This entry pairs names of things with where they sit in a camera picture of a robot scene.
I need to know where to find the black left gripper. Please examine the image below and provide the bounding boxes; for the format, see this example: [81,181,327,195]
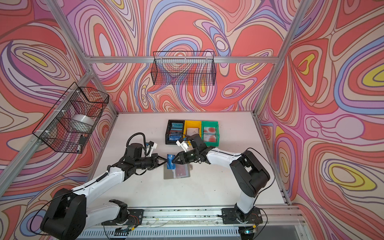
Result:
[133,154,168,171]

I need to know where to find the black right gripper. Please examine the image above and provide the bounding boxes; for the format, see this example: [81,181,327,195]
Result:
[171,148,199,165]

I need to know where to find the blue VIP card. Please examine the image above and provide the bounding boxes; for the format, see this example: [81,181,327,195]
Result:
[167,154,176,170]

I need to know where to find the grey leather card holder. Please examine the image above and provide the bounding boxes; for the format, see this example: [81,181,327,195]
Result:
[164,165,191,180]

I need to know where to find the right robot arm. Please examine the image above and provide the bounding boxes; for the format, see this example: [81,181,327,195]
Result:
[172,134,271,224]

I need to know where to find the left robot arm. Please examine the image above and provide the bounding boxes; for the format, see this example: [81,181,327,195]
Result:
[40,142,161,240]

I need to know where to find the april card stack far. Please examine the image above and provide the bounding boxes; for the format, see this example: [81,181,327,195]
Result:
[204,127,217,135]

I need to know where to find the black plastic bin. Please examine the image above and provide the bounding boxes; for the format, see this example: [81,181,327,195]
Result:
[165,120,185,145]

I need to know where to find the yellow plastic bin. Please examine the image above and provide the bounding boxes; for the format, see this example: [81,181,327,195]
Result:
[183,121,202,145]

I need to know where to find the white roll in basket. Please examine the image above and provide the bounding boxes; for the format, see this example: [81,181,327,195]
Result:
[69,114,95,133]

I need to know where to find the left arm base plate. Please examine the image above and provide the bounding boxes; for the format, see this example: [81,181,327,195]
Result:
[102,209,144,228]

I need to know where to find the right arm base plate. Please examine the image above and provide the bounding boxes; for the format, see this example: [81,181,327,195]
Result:
[220,207,263,226]

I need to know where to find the wire basket on back wall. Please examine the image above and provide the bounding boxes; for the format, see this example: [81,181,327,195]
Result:
[151,51,217,86]

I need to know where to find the wire basket on wall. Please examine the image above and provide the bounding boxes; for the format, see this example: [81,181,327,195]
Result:
[151,51,217,86]
[33,83,110,154]

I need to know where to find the wire basket on left wall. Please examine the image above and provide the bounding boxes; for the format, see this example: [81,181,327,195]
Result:
[33,83,110,154]

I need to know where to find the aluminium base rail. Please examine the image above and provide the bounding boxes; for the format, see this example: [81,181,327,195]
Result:
[63,205,312,240]

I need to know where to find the aluminium frame post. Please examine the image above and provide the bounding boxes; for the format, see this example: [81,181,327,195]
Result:
[253,0,313,116]

